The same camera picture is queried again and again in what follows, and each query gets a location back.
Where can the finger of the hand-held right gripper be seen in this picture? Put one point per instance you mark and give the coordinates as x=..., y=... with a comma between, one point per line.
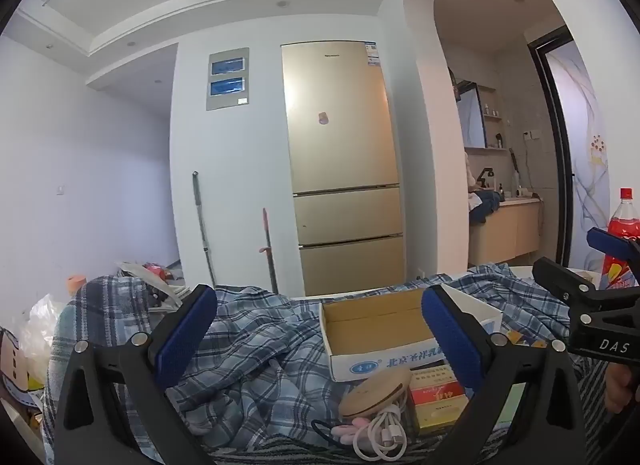
x=557, y=275
x=605, y=240

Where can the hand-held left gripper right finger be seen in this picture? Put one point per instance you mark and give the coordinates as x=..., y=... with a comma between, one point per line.
x=450, y=340

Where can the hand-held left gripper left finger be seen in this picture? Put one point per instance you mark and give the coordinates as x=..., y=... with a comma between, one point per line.
x=185, y=335

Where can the red yellow medicine box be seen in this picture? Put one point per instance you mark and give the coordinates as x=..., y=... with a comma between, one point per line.
x=435, y=395

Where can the gold blue cigarette box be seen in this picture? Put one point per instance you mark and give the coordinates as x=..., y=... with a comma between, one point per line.
x=520, y=337

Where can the cardboard box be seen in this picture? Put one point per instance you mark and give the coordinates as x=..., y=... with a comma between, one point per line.
x=370, y=317

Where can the round beige device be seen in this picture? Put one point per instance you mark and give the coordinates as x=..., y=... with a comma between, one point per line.
x=372, y=395

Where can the person's right hand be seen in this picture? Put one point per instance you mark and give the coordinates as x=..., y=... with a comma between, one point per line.
x=621, y=387

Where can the red soda bottle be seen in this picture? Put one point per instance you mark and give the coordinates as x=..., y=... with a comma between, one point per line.
x=625, y=225

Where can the wooden vanity cabinet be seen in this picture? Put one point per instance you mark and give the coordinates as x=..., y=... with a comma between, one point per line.
x=510, y=235

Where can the pile of red bags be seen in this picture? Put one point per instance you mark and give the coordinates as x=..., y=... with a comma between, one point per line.
x=150, y=272

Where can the blue plaid blanket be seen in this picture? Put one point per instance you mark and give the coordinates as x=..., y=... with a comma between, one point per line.
x=260, y=345

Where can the black framed floral door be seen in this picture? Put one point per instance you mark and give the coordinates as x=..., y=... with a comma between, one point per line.
x=580, y=145

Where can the blue clothes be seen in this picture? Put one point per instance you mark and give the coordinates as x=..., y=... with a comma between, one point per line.
x=485, y=205

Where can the black hair tool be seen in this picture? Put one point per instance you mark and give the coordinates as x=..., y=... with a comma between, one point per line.
x=513, y=162

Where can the orange cup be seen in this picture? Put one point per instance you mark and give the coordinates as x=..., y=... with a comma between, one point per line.
x=76, y=284

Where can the black faucet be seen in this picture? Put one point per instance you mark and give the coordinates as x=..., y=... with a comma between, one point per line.
x=484, y=176

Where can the pink towel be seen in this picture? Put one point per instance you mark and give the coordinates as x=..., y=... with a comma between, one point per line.
x=470, y=172

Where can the white plastic bag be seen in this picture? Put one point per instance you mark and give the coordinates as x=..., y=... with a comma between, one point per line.
x=45, y=325

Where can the yellow cartoon bag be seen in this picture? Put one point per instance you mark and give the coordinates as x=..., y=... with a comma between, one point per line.
x=15, y=365

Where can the gold refrigerator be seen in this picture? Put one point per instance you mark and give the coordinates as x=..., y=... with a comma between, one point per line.
x=340, y=155

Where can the pink fridge magnet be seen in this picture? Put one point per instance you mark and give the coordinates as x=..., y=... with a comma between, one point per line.
x=323, y=118

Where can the grey electrical panel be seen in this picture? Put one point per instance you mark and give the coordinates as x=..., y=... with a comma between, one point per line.
x=227, y=80

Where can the fridge label sticker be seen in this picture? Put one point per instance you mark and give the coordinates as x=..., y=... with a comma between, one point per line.
x=371, y=54

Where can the bathroom wall socket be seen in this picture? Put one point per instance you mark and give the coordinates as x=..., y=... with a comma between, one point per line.
x=530, y=134

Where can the wooden wall shelf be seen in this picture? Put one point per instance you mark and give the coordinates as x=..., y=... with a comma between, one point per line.
x=492, y=117

